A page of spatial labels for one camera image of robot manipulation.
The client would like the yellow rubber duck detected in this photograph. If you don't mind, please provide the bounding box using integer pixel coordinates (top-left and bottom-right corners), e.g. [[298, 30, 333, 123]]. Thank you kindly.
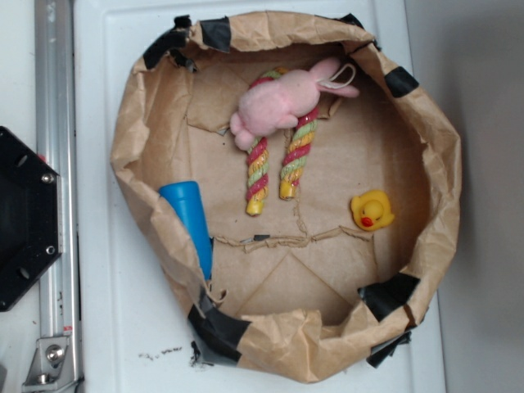
[[350, 190, 395, 232]]

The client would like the brown paper bag bin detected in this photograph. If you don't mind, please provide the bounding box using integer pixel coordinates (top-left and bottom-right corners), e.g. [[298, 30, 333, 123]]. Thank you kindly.
[[111, 11, 462, 383]]

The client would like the blue plastic cone cup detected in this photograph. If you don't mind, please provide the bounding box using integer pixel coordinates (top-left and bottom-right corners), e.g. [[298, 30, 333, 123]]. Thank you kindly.
[[159, 181, 213, 280]]

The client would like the pink plush bunny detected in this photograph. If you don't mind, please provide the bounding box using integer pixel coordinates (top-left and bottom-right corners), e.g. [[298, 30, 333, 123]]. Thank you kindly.
[[230, 57, 359, 151]]

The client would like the twisted multicolour rope toy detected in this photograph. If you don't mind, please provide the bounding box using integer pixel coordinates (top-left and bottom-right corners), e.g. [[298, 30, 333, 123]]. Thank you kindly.
[[244, 66, 320, 217]]

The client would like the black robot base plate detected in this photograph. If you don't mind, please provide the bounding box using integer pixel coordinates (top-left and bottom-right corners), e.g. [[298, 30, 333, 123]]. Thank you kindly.
[[1, 127, 61, 312]]

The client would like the aluminium extrusion rail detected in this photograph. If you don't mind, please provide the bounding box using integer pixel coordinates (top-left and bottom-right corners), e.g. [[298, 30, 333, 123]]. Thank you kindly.
[[34, 1, 84, 392]]

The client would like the metal corner bracket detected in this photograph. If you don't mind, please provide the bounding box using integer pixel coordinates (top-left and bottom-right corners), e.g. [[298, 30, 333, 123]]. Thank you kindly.
[[21, 336, 76, 392]]

